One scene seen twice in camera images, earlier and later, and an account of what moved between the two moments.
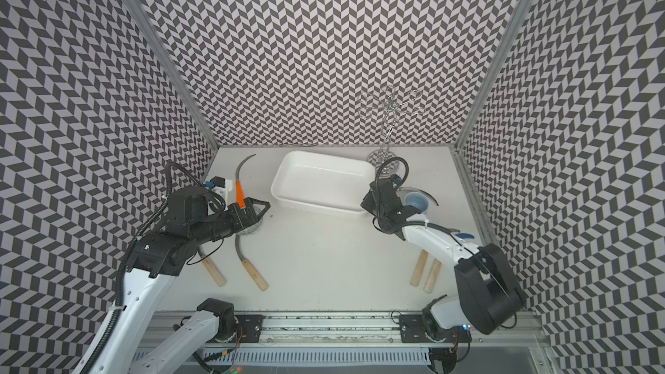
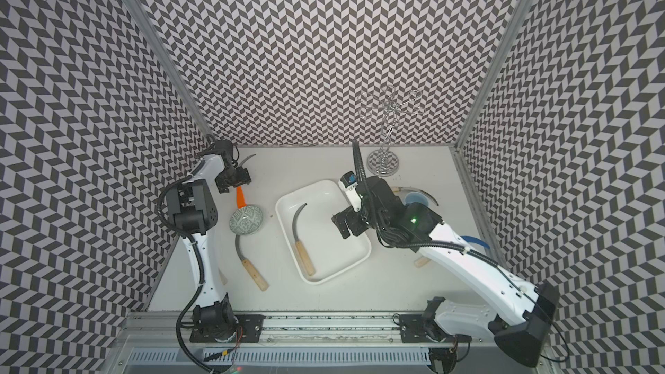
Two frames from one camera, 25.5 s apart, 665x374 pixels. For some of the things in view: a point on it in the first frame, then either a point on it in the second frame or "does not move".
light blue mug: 417,200 does not move
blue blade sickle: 436,266 → 423,260
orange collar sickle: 239,190 does not move
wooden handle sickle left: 255,274 does not move
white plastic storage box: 321,181 → 328,253
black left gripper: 251,212 → 244,177
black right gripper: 365,204 → 351,216
